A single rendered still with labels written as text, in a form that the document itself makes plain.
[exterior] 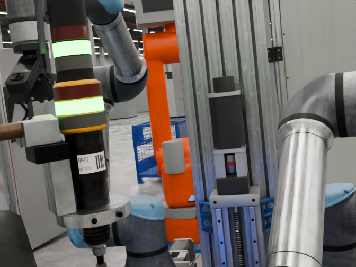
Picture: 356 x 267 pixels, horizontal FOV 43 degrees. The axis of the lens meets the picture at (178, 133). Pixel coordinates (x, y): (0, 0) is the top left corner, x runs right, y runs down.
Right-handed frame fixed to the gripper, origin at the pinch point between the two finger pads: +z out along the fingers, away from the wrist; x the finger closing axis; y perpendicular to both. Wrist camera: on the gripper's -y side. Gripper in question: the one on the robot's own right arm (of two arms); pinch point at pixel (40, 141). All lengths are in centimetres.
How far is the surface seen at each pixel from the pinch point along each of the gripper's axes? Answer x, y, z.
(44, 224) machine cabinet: 160, 367, 123
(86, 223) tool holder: -25, -54, 2
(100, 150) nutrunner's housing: -27, -51, -3
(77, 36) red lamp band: -26, -52, -14
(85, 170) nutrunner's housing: -25, -52, -2
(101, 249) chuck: -25, -51, 6
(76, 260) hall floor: 114, 320, 148
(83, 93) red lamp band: -26, -52, -9
